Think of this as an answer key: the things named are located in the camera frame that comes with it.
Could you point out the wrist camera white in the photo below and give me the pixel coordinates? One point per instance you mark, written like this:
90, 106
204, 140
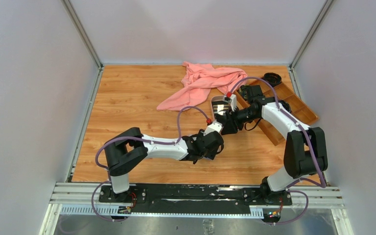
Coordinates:
213, 127
231, 99

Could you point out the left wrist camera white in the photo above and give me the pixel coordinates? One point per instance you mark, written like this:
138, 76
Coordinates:
213, 127

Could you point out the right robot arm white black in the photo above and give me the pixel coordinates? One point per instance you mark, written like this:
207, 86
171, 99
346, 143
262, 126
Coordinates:
305, 149

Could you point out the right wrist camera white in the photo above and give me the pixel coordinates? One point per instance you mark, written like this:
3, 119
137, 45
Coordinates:
231, 99

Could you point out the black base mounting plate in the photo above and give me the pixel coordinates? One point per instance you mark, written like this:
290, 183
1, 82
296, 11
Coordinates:
194, 199

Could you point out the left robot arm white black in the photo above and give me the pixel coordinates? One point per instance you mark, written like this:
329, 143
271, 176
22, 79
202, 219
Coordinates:
124, 152

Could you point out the brown divided wooden tray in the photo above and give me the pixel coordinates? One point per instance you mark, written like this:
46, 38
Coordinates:
298, 108

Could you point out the black coiled item near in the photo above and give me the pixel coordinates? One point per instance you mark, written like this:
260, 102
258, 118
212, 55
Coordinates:
286, 105

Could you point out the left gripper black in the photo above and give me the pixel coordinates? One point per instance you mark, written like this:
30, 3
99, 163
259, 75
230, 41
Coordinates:
211, 154

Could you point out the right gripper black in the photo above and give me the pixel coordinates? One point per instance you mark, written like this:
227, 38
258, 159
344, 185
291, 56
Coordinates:
232, 125

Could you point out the pink cloth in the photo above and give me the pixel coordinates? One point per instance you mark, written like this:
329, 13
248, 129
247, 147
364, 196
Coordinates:
198, 82

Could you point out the aluminium rail frame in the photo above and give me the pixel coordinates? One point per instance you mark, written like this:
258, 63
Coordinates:
81, 199

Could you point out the pink oval card tray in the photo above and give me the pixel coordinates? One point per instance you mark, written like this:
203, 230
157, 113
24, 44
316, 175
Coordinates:
218, 106

